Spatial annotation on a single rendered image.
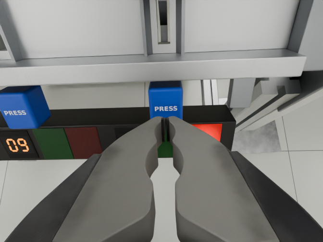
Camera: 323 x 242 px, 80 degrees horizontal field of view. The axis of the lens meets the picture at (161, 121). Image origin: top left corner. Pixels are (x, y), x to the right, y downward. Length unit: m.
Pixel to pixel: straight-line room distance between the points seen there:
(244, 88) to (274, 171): 0.76
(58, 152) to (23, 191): 0.83
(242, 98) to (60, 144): 0.18
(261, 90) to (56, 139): 0.21
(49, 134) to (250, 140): 0.80
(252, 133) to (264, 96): 0.67
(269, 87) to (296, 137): 0.77
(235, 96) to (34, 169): 0.93
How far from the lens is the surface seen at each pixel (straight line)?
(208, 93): 0.57
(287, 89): 0.24
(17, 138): 0.22
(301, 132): 1.01
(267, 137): 0.93
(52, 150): 0.21
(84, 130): 0.19
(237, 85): 0.19
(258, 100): 0.25
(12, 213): 1.07
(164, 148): 0.18
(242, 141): 0.88
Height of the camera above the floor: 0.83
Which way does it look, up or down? 75 degrees down
